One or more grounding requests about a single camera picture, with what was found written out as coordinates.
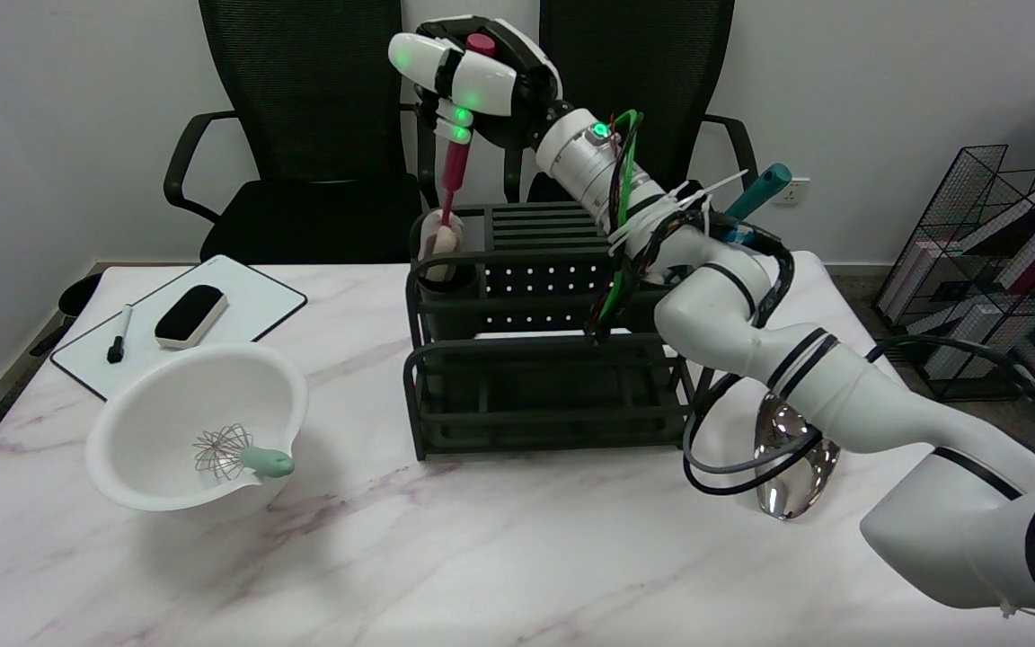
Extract dark green utensil cup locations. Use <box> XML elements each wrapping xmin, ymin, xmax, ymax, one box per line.
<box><xmin>414</xmin><ymin>261</ymin><xmax>482</xmax><ymax>342</ymax></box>

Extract black white whiteboard eraser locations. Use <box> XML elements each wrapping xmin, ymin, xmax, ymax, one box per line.
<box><xmin>155</xmin><ymin>285</ymin><xmax>230</xmax><ymax>350</ymax></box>

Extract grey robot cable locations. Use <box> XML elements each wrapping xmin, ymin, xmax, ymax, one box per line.
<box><xmin>685</xmin><ymin>368</ymin><xmax>824</xmax><ymax>474</ymax></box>

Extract mint handled wire whisk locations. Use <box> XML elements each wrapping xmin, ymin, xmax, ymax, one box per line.
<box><xmin>192</xmin><ymin>424</ymin><xmax>296</xmax><ymax>482</ymax></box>

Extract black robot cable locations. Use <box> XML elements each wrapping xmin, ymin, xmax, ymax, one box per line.
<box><xmin>585</xmin><ymin>112</ymin><xmax>1035</xmax><ymax>647</ymax></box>

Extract dark green dish rack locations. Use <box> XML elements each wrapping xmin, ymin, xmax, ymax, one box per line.
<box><xmin>402</xmin><ymin>202</ymin><xmax>698</xmax><ymax>461</ymax></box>

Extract black whiteboard marker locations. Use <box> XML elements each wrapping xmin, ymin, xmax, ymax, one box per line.
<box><xmin>107</xmin><ymin>304</ymin><xmax>135</xmax><ymax>365</ymax></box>

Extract black wire book rack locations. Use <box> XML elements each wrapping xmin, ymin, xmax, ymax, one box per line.
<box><xmin>872</xmin><ymin>144</ymin><xmax>1035</xmax><ymax>403</ymax></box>

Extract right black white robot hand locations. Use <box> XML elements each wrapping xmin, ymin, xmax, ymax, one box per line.
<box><xmin>387</xmin><ymin>15</ymin><xmax>565</xmax><ymax>149</ymax></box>

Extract black chair base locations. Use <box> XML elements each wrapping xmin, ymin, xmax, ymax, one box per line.
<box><xmin>30</xmin><ymin>272</ymin><xmax>105</xmax><ymax>358</ymax></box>

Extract pink sponge bottle brush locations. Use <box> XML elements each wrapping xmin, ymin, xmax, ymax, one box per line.
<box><xmin>426</xmin><ymin>33</ymin><xmax>495</xmax><ymax>287</ymax></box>

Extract teal bottle brush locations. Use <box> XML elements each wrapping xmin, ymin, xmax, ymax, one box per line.
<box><xmin>724</xmin><ymin>163</ymin><xmax>792</xmax><ymax>244</ymax></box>

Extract black mesh office chair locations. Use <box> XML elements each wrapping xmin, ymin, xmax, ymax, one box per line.
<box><xmin>164</xmin><ymin>0</ymin><xmax>439</xmax><ymax>264</ymax></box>
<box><xmin>505</xmin><ymin>0</ymin><xmax>761</xmax><ymax>261</ymax></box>

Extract white plastic mixing bowl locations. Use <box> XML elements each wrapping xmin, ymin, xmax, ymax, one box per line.
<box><xmin>86</xmin><ymin>341</ymin><xmax>309</xmax><ymax>513</ymax></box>

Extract shiny steel ladle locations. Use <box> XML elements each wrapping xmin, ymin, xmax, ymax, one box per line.
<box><xmin>753</xmin><ymin>400</ymin><xmax>842</xmax><ymax>520</ymax></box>

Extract small white whiteboard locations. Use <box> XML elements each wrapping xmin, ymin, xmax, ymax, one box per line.
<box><xmin>50</xmin><ymin>254</ymin><xmax>309</xmax><ymax>403</ymax></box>

